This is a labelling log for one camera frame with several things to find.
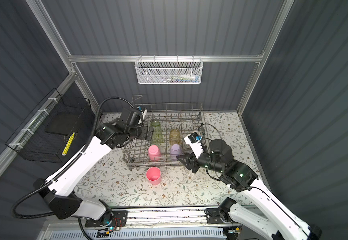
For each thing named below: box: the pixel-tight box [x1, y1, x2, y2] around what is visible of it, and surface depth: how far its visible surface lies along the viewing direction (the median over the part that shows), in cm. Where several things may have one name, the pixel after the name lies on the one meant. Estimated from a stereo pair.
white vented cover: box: [49, 228, 226, 240], surface depth 72 cm
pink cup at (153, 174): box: [145, 166, 162, 186], surface depth 87 cm
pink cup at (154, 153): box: [148, 144, 162, 162], surface depth 85 cm
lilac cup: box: [170, 143, 182, 158], surface depth 86 cm
